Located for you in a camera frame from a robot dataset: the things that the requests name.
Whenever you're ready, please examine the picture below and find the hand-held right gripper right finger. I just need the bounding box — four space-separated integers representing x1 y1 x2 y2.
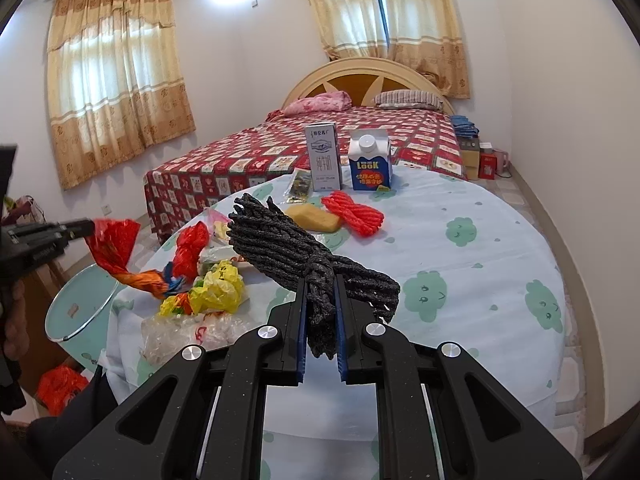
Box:
334 275 585 480

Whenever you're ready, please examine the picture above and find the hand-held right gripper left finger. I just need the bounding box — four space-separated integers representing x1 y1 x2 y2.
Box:
52 277 307 480

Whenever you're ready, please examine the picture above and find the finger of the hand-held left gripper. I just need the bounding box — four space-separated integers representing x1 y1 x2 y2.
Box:
52 217 97 251

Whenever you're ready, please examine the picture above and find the red orange plastic bag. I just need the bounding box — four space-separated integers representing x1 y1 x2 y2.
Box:
84 218 177 302

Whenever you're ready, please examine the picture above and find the teal trash bin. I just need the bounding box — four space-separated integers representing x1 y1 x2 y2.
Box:
44 263 122 362

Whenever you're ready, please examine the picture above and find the black foam net sleeve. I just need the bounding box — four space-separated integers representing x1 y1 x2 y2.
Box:
227 192 402 360

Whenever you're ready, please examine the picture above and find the red foam net sleeve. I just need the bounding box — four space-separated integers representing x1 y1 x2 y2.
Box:
321 190 385 237

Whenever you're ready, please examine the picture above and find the person's left hand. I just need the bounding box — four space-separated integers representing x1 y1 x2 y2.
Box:
3 281 29 359

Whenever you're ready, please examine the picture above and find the magenta cloth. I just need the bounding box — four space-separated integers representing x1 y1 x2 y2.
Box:
0 195 42 227

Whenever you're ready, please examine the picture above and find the yellow plastic bag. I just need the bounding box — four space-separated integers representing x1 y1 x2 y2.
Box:
189 259 247 315

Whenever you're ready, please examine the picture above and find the clear plastic bag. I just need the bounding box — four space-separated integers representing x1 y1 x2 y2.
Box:
141 310 252 365

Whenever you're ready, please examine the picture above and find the yellow sponge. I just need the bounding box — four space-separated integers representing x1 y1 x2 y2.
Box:
285 203 344 234

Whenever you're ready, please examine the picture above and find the crumpled red plastic bag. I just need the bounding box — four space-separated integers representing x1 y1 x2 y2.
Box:
171 223 212 282

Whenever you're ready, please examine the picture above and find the orange yellow snack wrapper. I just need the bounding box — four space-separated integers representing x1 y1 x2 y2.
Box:
158 293 194 318

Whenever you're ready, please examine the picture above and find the pink translucent plastic wrapper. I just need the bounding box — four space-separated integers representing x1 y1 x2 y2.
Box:
202 207 232 242

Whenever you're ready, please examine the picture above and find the orange plastic floor bag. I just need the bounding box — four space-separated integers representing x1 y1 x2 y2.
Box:
37 365 91 417

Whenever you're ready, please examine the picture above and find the small dark snack packet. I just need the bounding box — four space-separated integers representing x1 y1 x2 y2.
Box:
287 169 315 199

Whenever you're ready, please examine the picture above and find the wide beige patterned curtain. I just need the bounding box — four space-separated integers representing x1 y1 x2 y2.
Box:
46 0 197 191

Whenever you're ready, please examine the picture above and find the blue white capped carton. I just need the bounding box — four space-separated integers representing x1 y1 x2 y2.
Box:
348 128 394 192

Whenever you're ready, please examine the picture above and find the tall grey white carton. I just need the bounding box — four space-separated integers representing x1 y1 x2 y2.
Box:
304 123 344 193

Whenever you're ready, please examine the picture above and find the bed with red quilt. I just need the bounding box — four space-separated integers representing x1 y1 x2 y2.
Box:
143 105 469 247

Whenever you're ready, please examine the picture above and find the brown cardboard box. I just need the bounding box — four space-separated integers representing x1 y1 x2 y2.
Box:
459 135 482 170

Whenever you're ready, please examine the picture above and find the pink floral pillow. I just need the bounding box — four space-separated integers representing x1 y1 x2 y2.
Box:
266 91 354 121

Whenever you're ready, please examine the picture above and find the blue folded cloth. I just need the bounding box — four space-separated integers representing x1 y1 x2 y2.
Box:
449 114 481 138

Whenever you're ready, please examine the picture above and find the striped pillow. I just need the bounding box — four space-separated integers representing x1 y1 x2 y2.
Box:
373 89 445 111

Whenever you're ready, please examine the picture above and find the cream wooden headboard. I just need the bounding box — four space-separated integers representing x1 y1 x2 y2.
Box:
280 57 457 116

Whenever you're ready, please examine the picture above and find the beige patterned curtain panel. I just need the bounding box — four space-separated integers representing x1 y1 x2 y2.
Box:
300 0 392 62
380 0 471 100

